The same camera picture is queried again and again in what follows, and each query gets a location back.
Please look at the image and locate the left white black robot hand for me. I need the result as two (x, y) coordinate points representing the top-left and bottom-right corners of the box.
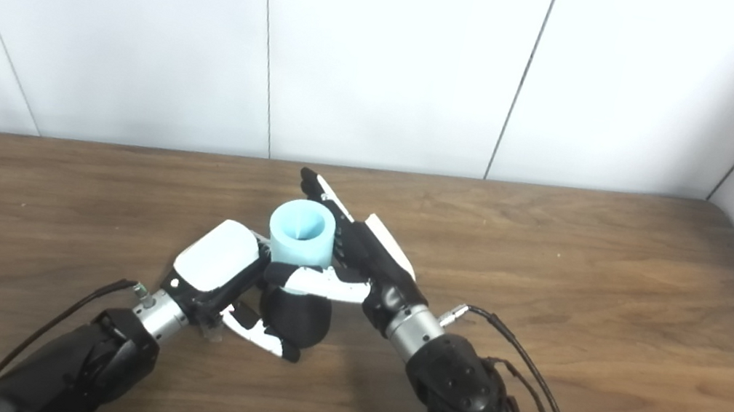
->
(151, 210), (321, 364)

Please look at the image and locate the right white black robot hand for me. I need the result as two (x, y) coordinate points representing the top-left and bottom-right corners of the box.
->
(277, 166), (447, 341)

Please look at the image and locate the light-blue hose piece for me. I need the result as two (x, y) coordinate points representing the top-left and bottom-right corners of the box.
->
(263, 195), (341, 273)

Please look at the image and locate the black nozzle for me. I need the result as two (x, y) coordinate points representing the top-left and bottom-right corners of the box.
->
(252, 260), (340, 355)

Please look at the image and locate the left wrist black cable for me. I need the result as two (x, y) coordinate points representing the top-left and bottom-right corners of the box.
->
(0, 258), (153, 412)

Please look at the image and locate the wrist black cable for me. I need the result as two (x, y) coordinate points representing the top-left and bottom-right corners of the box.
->
(424, 301), (613, 412)
(0, 258), (153, 412)

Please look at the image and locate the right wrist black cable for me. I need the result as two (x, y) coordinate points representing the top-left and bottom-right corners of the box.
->
(424, 301), (613, 412)

